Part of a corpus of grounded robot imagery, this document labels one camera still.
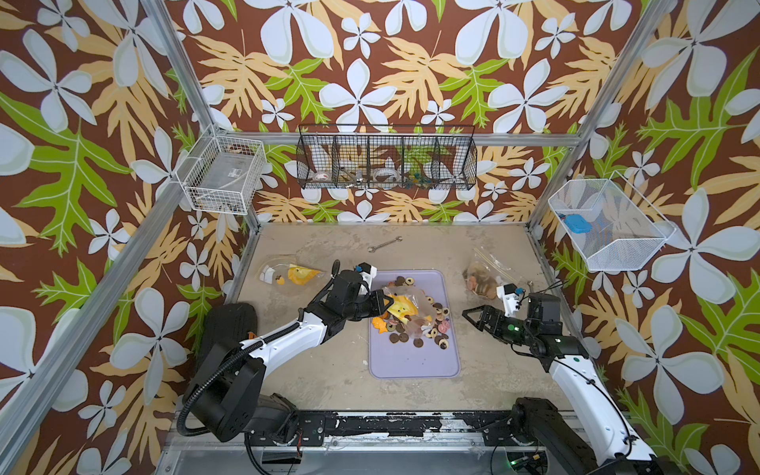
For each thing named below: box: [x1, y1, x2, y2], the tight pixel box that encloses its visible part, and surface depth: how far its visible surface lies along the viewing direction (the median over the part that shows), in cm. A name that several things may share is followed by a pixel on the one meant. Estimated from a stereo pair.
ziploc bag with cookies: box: [255, 253, 328, 289], surface depth 98 cm
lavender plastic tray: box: [368, 269, 461, 380], surface depth 90 cm
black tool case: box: [195, 301, 259, 375], surface depth 89 cm
